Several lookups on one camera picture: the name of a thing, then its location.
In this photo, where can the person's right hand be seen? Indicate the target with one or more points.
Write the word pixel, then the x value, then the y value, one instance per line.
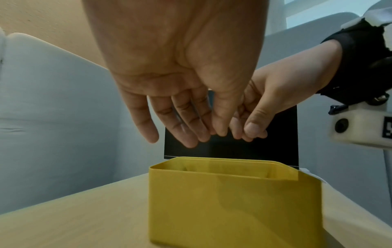
pixel 288 84

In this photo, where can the person's left hand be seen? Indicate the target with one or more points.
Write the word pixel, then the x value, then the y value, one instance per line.
pixel 171 43

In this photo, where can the yellow plastic bin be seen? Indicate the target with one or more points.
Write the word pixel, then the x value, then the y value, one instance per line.
pixel 232 208

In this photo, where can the black monitor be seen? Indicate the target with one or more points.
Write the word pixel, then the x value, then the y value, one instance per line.
pixel 275 150

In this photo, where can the black wristband several markers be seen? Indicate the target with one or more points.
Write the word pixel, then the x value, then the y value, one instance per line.
pixel 361 60

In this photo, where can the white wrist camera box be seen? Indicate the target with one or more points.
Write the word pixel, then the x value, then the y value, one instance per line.
pixel 361 128

